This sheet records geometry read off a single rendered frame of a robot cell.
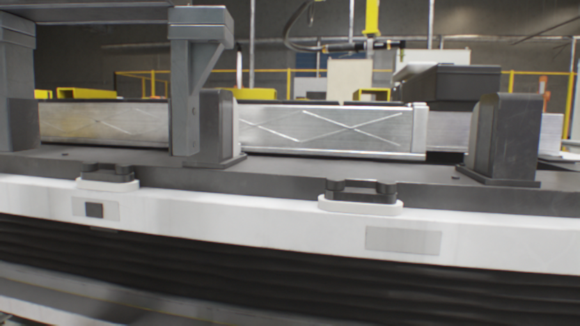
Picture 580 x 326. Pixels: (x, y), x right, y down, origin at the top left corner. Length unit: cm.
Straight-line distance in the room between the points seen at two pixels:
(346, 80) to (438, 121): 465
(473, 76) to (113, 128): 89
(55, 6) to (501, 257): 54
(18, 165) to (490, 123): 87
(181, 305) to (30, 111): 79
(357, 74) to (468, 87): 469
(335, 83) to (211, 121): 499
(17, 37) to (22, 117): 6
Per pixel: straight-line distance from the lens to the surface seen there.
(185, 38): 21
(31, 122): 30
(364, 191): 43
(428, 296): 87
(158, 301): 103
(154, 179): 56
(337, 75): 545
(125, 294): 109
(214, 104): 49
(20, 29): 30
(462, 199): 49
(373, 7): 170
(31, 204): 71
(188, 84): 21
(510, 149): 51
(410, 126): 63
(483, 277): 87
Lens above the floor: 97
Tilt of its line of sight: 6 degrees down
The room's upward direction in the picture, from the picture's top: 1 degrees clockwise
